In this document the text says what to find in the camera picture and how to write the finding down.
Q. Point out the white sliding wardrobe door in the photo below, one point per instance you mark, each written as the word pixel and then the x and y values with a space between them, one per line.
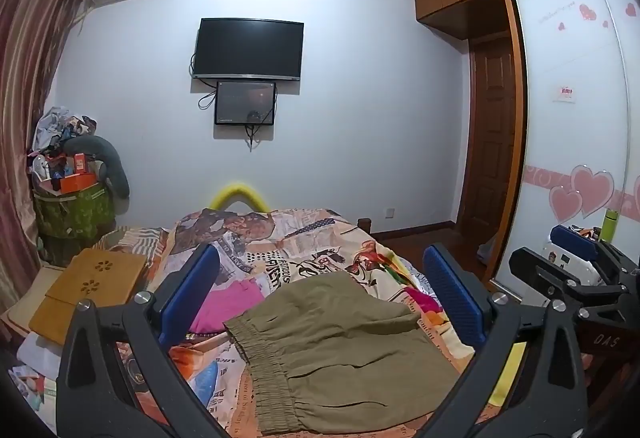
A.
pixel 581 155

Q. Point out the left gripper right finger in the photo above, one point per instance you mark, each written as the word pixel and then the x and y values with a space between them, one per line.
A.
pixel 489 323

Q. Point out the orange box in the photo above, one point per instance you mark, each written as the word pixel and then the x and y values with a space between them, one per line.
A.
pixel 77 182

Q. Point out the brown wooden room door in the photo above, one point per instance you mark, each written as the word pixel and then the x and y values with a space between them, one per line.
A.
pixel 492 125

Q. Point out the white wall socket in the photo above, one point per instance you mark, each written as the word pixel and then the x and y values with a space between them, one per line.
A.
pixel 389 212

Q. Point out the black wall television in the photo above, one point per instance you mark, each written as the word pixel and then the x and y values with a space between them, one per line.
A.
pixel 248 48

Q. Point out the yellow bed footboard rail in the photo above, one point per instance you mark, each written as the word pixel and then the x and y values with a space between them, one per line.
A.
pixel 241 192

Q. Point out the small black wall monitor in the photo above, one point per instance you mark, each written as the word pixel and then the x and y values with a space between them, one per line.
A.
pixel 245 103

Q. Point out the striped maroon curtain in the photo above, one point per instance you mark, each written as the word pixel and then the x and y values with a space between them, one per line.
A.
pixel 33 34

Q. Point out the wooden folding lap desk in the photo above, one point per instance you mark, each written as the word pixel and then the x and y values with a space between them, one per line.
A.
pixel 104 277

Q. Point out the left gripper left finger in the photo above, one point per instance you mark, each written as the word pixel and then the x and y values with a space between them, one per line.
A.
pixel 116 377

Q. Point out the olive green pants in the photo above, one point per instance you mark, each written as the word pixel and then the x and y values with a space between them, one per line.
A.
pixel 326 356

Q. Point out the green bottle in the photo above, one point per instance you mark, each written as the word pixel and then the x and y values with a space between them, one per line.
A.
pixel 609 225

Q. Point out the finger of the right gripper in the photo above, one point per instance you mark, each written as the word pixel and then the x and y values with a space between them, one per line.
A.
pixel 574 243

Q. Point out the newspaper print bed quilt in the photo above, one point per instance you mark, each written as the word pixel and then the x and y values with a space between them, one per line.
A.
pixel 275 249

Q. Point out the pink shorts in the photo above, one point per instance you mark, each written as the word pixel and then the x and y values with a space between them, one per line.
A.
pixel 224 305

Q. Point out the colourful fleece blanket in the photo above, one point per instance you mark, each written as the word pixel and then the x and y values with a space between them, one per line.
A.
pixel 421 292

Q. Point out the green storage basket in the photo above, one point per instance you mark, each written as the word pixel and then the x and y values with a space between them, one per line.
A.
pixel 68 223

